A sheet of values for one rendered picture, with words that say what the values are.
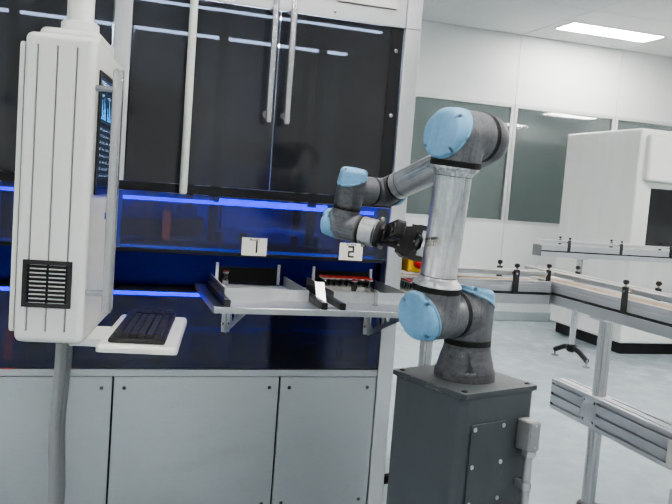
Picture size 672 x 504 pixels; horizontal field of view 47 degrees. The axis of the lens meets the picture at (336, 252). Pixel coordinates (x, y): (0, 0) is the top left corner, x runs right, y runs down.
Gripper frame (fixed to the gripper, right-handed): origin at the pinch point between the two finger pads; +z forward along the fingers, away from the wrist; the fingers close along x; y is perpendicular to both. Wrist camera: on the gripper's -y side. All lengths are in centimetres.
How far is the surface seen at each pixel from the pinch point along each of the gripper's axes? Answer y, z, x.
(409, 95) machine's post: 53, -40, -61
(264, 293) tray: 25, -55, 22
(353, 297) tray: 40, -33, 14
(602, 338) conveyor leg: 106, 42, -5
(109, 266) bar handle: -27, -74, 30
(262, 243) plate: 43, -70, 4
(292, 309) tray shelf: 17, -42, 24
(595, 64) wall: 591, -30, -358
